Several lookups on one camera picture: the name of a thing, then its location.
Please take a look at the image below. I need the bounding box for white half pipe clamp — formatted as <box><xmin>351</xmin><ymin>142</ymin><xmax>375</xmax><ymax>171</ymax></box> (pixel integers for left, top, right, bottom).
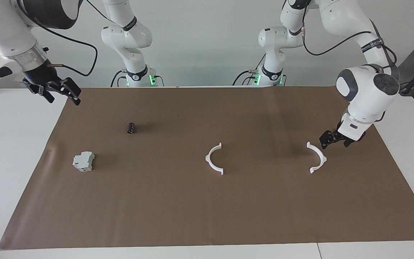
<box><xmin>306</xmin><ymin>141</ymin><xmax>327</xmax><ymax>174</ymax></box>
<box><xmin>205</xmin><ymin>142</ymin><xmax>225</xmax><ymax>176</ymax></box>

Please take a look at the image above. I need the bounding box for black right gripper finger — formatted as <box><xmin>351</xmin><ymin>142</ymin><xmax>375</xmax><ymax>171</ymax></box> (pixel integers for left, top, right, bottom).
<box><xmin>66</xmin><ymin>77</ymin><xmax>82</xmax><ymax>106</ymax></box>
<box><xmin>39</xmin><ymin>87</ymin><xmax>55</xmax><ymax>104</ymax></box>

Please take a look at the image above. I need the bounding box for brown paper mat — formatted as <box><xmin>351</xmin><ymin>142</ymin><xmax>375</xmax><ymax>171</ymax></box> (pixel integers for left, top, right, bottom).
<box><xmin>0</xmin><ymin>86</ymin><xmax>414</xmax><ymax>250</ymax></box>

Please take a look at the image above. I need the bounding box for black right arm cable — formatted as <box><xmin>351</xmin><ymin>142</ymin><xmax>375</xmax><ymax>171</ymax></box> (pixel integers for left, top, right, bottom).
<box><xmin>17</xmin><ymin>0</ymin><xmax>99</xmax><ymax>77</ymax></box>

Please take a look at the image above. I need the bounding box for black base cable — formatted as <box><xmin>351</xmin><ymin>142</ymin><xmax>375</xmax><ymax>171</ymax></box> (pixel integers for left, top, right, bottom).
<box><xmin>233</xmin><ymin>68</ymin><xmax>261</xmax><ymax>86</ymax></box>
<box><xmin>110</xmin><ymin>70</ymin><xmax>127</xmax><ymax>88</ymax></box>

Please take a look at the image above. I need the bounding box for white circuit breaker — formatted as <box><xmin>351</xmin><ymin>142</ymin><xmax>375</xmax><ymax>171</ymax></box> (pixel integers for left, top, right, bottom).
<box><xmin>72</xmin><ymin>151</ymin><xmax>96</xmax><ymax>172</ymax></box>

